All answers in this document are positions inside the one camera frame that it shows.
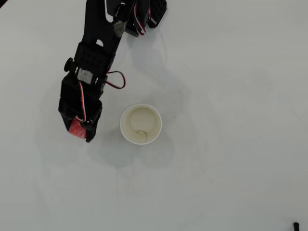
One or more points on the tan paper cup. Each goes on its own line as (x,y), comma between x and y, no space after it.
(142,120)

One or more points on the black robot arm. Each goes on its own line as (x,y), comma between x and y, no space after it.
(101,24)

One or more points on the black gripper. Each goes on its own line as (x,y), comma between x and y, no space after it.
(94,127)

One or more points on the red cube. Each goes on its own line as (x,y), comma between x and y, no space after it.
(77,130)

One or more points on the black cylindrical post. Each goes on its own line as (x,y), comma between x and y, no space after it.
(296,227)

